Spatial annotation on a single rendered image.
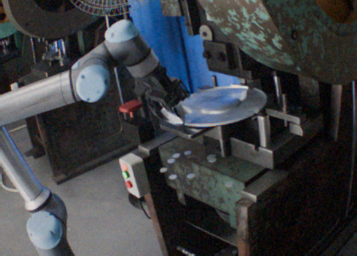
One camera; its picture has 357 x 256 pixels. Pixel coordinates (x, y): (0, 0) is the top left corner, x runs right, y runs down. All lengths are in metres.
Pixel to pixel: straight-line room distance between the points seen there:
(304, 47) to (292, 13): 0.08
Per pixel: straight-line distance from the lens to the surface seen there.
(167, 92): 1.13
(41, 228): 1.16
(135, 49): 1.08
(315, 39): 0.90
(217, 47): 1.30
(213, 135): 1.35
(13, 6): 2.36
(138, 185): 1.51
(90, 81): 0.94
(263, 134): 1.24
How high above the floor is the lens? 1.29
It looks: 23 degrees down
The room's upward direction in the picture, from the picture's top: 11 degrees counter-clockwise
